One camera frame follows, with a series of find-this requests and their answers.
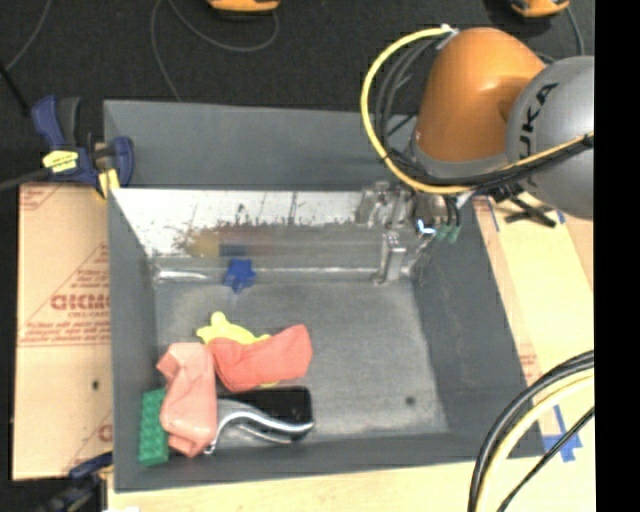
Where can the green toy brick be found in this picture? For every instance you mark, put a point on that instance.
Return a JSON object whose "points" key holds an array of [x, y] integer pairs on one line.
{"points": [[151, 430]]}

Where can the red-orange cloth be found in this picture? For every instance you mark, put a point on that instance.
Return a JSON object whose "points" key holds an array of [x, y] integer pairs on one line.
{"points": [[260, 357]]}

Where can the grey metal bin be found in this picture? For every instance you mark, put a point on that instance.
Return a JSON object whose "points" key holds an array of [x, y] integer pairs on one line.
{"points": [[360, 340]]}

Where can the black flat box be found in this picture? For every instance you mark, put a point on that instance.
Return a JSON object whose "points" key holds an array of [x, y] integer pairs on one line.
{"points": [[285, 402]]}

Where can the yellow toy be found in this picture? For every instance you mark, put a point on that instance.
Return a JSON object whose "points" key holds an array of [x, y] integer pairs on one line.
{"points": [[222, 330]]}

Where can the silver metal lever tool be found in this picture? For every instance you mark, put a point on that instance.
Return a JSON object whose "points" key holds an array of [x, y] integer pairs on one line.
{"points": [[250, 417]]}

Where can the blue star-shaped toy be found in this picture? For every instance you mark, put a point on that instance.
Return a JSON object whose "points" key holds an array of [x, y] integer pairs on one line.
{"points": [[239, 274]]}

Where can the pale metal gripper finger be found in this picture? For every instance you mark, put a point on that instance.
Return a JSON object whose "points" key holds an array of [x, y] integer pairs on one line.
{"points": [[393, 257], [382, 205]]}

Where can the pink cloth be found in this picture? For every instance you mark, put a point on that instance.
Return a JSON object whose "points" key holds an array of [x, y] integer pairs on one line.
{"points": [[190, 400]]}

